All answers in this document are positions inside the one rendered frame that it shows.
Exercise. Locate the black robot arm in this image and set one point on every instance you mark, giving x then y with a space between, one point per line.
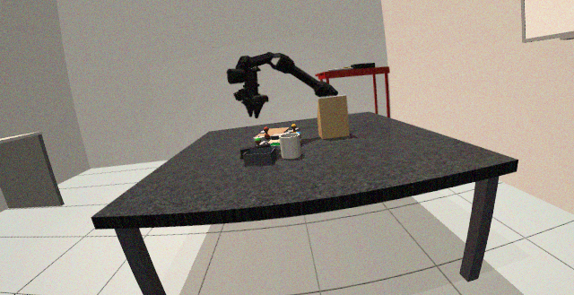
247 68

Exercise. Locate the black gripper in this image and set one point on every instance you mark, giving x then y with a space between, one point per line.
256 101

